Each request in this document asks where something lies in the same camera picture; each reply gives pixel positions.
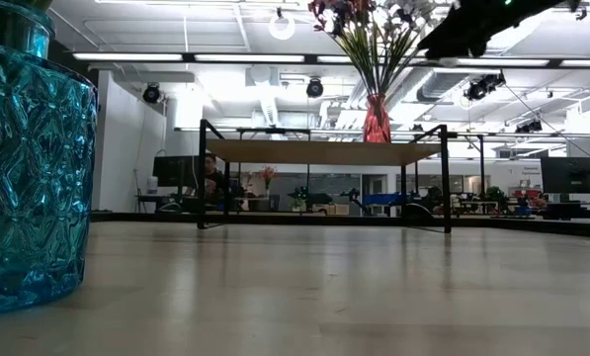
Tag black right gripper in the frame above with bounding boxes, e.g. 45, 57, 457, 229
417, 0, 503, 61

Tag white artificial flower bunch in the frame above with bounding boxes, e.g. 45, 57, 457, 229
373, 0, 442, 100

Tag red glass vase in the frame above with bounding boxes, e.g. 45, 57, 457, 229
362, 93, 392, 144

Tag red artificial flower bunch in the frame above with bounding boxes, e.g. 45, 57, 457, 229
307, 0, 382, 100

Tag blue glass vase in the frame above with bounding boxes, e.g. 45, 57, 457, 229
0, 0, 100, 316

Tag wooden shelf with black legs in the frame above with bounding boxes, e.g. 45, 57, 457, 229
197, 118, 454, 235

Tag pink flowers in vase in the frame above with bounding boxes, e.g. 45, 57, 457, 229
258, 165, 279, 199

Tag round black ceiling fixture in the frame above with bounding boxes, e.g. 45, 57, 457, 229
305, 77, 325, 99
141, 82, 161, 105

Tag blue bin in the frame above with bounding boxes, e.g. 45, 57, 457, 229
362, 192, 404, 207

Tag black computer monitor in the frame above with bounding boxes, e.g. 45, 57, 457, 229
540, 156, 590, 195
152, 155, 201, 188

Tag black beam with light tubes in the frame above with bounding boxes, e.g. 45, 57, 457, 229
71, 51, 590, 69

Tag small potted plant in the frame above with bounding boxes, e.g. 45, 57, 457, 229
288, 186, 309, 213

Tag person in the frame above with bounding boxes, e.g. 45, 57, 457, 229
203, 152, 226, 205

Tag white ring lamp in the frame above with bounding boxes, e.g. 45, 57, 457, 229
268, 10, 296, 42

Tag black metal table frame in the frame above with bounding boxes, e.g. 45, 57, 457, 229
90, 211, 590, 239

